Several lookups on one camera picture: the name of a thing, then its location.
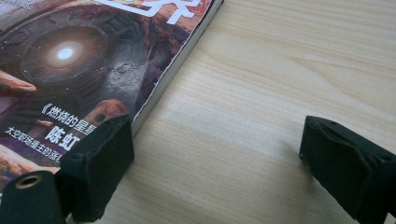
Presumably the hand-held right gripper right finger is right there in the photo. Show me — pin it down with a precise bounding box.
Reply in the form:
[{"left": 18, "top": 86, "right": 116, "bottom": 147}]
[{"left": 298, "top": 115, "right": 396, "bottom": 224}]

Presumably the magazine with dark reddish cover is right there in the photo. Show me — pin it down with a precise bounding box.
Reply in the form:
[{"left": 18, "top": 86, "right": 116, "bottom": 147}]
[{"left": 0, "top": 0, "right": 224, "bottom": 200}]

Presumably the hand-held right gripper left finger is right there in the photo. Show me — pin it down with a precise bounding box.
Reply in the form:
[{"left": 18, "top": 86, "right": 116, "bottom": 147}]
[{"left": 53, "top": 114, "right": 135, "bottom": 224}]

